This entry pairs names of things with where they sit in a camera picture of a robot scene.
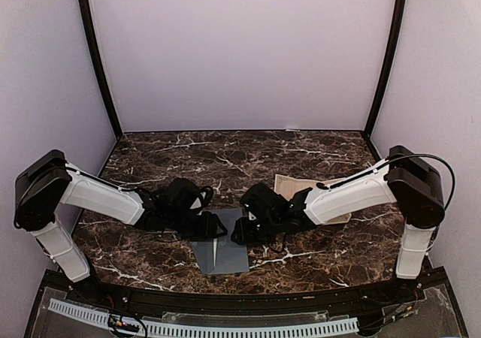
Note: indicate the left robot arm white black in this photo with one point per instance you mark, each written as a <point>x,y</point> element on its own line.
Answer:
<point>52,182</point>

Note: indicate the black frame post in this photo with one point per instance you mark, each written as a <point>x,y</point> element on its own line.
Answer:
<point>98,67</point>
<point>388,59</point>

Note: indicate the beige lined letter paper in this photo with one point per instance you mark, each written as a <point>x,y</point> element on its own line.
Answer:
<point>215,242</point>

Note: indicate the white slotted cable duct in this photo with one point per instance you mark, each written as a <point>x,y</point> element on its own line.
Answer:
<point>183,325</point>

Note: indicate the black left frame post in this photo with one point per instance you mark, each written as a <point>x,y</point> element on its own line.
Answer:
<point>98,67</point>

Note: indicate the black right frame post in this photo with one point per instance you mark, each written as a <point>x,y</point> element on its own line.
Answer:
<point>388,59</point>

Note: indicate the beige letter sheet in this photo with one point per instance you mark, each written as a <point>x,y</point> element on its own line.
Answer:
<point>288,186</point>

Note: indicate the grey paper envelope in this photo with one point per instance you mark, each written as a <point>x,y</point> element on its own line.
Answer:
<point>231,257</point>

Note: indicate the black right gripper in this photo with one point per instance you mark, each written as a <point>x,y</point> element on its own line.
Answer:
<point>243,236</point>

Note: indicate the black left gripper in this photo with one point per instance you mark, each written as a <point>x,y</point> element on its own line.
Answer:
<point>208,228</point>

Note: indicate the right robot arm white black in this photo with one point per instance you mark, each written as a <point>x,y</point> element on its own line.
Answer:
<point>403,178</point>

